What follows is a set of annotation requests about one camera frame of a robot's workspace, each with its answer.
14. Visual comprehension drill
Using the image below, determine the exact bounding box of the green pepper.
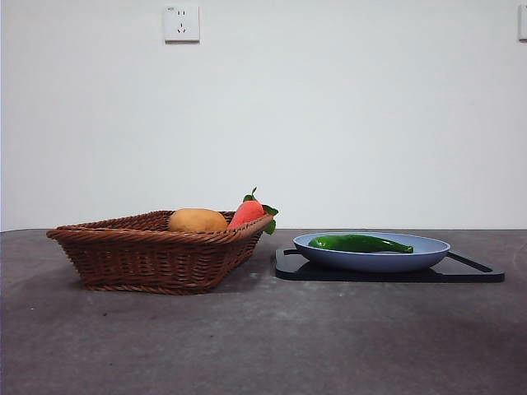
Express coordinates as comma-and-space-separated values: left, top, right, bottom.
308, 234, 414, 254

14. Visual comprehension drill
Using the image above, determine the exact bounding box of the orange carrot with green leaves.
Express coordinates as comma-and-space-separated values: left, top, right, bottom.
227, 187, 279, 235

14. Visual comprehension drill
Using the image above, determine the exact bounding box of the yellow-brown potato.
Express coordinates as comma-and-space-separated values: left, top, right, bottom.
168, 207, 228, 232

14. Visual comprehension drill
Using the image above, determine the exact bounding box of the light blue plate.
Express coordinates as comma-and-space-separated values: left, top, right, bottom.
292, 231, 451, 273

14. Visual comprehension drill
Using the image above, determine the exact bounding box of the brown wicker basket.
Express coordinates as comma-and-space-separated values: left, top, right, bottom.
46, 209, 276, 295

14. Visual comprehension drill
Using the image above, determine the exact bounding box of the black cutting board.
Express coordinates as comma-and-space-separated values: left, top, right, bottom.
270, 246, 506, 284

